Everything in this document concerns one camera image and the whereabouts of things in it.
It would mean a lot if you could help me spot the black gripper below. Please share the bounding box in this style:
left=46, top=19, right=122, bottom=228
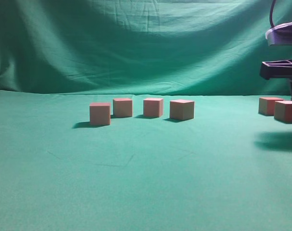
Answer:
left=260, top=59, right=292, bottom=97

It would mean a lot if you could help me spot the pink cube column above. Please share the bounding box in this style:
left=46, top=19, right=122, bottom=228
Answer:
left=258, top=97, right=284, bottom=116
left=113, top=98, right=133, bottom=117
left=169, top=100, right=195, bottom=120
left=89, top=103, right=111, bottom=125
left=274, top=101, right=292, bottom=123
left=143, top=98, right=164, bottom=117

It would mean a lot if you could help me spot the green cloth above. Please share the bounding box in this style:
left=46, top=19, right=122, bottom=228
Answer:
left=0, top=0, right=292, bottom=231

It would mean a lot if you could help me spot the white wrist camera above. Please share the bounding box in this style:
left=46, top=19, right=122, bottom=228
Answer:
left=266, top=22, right=292, bottom=46

